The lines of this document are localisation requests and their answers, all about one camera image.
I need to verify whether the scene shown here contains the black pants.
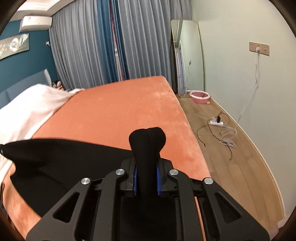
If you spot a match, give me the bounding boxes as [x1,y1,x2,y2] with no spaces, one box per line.
[0,126,167,241]

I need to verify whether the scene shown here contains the white power strip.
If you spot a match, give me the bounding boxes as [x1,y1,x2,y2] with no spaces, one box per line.
[209,119,224,126]

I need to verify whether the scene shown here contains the orange bed cover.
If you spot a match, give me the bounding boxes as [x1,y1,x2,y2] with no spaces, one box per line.
[1,75,212,240]

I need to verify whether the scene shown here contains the pink basin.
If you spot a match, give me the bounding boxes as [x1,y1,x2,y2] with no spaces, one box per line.
[190,90,211,104]

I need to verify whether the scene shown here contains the blue headboard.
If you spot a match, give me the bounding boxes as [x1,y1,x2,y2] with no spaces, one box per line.
[0,69,52,108]

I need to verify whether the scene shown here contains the standing floor mirror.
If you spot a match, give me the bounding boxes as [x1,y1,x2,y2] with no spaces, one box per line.
[171,19,205,97]

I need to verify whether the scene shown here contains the grey curtains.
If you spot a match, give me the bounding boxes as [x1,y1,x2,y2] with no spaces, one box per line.
[49,1,192,89]

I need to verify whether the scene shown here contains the white air conditioner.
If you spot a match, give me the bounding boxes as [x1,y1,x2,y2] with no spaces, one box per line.
[19,16,52,32]

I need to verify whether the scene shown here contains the white charging cable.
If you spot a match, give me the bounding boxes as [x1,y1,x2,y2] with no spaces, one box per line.
[219,47,261,149]

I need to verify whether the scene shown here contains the wall socket panel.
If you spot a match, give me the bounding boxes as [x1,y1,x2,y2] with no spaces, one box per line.
[249,42,270,56]

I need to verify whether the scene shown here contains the wall art panel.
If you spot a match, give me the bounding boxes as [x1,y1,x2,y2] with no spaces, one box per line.
[0,34,30,59]

